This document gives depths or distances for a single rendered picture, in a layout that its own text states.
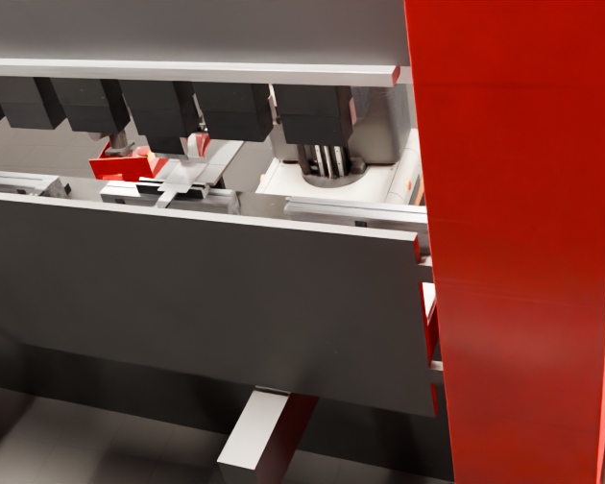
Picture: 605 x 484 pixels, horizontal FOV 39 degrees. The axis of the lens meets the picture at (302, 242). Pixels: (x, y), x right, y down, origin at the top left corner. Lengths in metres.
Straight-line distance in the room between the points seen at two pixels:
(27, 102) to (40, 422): 1.34
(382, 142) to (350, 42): 1.80
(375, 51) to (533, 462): 0.77
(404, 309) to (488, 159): 0.42
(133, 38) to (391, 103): 1.65
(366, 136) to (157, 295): 1.78
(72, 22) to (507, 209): 1.01
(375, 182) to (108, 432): 1.36
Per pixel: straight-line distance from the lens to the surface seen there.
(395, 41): 1.51
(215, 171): 2.24
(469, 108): 1.08
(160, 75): 1.72
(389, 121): 3.26
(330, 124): 1.87
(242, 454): 1.70
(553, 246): 1.19
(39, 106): 2.27
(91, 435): 3.09
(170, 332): 1.77
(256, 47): 1.61
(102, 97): 2.13
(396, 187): 3.28
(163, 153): 2.18
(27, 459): 3.13
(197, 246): 1.54
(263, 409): 1.76
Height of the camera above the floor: 2.19
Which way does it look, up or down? 38 degrees down
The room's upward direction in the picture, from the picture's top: 13 degrees counter-clockwise
